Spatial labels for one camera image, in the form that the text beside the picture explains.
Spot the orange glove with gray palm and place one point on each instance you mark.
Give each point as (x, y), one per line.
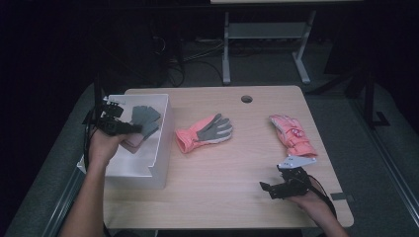
(189, 136)

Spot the black metal stand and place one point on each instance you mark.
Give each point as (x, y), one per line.
(370, 98)

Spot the white storage box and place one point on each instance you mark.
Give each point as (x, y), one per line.
(154, 158)

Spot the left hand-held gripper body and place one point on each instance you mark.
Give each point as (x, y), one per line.
(112, 120)

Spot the black tape strip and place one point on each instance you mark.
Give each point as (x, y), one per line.
(341, 196)

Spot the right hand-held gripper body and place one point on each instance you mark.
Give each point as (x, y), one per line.
(294, 181)

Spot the gray metal table frame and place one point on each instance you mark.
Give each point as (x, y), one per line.
(263, 31)

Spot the pink printed ski glove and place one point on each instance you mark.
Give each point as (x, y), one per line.
(291, 133)

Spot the aluminium floor rail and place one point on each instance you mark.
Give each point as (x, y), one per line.
(388, 158)
(61, 207)

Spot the person's left hand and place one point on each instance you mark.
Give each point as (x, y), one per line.
(105, 148)

